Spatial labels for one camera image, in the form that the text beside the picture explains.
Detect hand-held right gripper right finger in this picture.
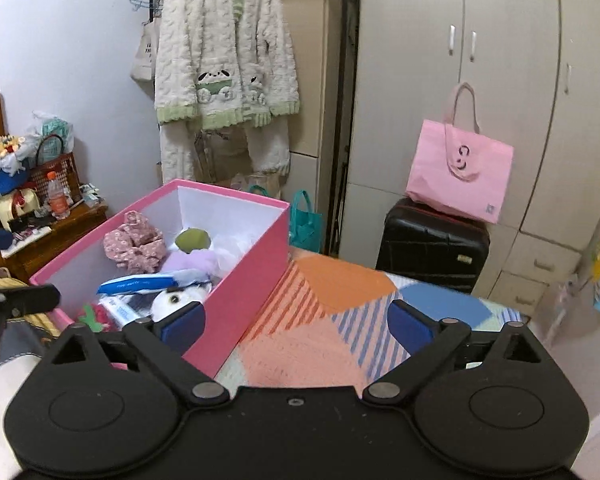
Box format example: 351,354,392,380
362,300,568,406

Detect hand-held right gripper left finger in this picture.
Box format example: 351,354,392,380
35,301,231,407

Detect white panda plush toy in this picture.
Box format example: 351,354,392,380
150,282,213,321

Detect large blue white tissue pack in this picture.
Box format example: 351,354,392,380
97,269,213,296

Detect red strawberry plush toy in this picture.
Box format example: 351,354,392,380
76,304,118,333

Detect pink cardboard box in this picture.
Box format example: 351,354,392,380
28,178,291,378

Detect olive green plush toy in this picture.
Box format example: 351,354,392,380
174,227,213,252

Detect pink floral scrunchie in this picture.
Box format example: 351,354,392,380
103,211,166,275

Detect grey cloth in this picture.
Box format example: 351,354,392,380
0,320,48,378

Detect cream handbag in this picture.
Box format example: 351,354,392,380
0,187,38,228

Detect wooden dresser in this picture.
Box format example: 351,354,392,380
0,89,109,286

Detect plush flower bouquet blue wrap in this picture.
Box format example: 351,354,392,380
0,125,41,196

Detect red label water bottle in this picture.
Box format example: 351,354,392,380
46,170,71,219

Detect white cloth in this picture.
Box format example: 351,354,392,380
0,355,36,480

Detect black suitcase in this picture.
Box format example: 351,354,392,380
375,197,491,295

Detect brown woven basket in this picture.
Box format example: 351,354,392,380
30,134,81,201

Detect patchwork blanket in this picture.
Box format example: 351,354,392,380
215,247,523,396

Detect teal white plastic package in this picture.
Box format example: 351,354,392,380
30,111,76,158

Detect pink tote bag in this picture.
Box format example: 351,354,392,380
405,82,515,225

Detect white plastic bag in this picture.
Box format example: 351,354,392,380
550,272,581,333

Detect cream fleece pants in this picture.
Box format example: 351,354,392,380
158,122,292,183

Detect canvas tote bag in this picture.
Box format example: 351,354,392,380
130,15,161,82

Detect beige wardrobe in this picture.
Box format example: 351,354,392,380
340,0,600,321

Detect light wooden cabinet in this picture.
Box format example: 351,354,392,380
280,0,353,256

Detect cream fleece robe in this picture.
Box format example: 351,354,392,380
153,0,301,131

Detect blue wire hanger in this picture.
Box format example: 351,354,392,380
128,0,163,18

